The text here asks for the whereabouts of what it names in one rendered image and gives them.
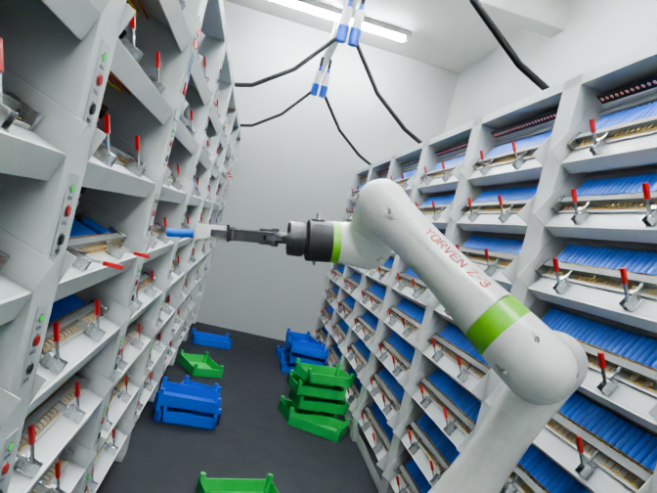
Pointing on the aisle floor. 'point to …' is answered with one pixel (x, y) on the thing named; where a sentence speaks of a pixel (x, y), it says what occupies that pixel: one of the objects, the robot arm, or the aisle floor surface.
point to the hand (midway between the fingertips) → (210, 232)
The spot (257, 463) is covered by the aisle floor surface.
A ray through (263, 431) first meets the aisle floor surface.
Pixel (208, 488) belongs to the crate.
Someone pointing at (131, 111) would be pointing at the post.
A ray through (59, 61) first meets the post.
